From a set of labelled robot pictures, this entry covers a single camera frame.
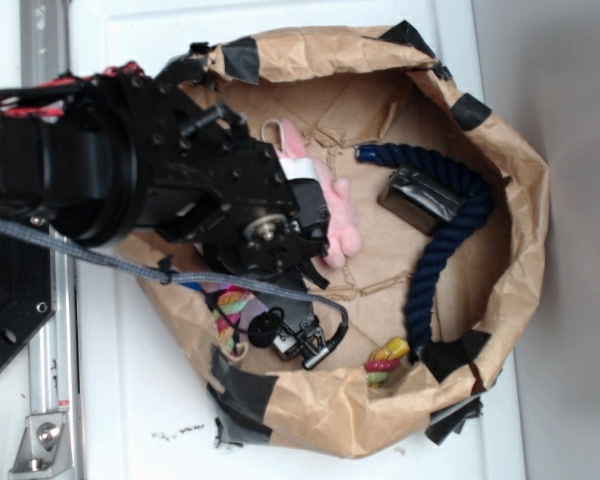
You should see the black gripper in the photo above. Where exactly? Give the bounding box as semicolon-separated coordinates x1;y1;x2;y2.
114;60;348;370

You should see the dark navy thick rope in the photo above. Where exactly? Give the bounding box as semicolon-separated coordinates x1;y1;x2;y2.
355;142;496;363

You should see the silver corner bracket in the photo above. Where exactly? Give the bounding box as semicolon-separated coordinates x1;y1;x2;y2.
8;413;65;479

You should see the crumpled brown paper bag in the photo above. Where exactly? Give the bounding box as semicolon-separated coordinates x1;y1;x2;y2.
140;22;549;458

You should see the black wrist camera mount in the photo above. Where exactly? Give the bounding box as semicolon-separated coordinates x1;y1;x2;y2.
247;307;284;348

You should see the aluminium extrusion rail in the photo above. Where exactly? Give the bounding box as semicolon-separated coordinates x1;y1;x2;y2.
7;0;84;480

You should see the black tape-wrapped box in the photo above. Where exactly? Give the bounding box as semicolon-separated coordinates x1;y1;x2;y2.
378;163;465;236

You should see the grey braided cable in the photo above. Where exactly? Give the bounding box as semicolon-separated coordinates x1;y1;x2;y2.
0;212;350;351

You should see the pink plush bunny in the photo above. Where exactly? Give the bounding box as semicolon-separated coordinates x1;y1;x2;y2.
261;118;363;269

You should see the multicolored twisted rope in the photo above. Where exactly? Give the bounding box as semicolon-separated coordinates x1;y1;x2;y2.
184;281;412;390

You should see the black octagonal mount plate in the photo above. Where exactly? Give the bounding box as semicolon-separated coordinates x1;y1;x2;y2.
0;234;54;373

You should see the red black wire bundle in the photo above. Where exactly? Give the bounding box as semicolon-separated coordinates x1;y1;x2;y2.
0;60;144;119

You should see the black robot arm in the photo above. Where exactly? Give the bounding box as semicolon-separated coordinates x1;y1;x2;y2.
0;57;348;369

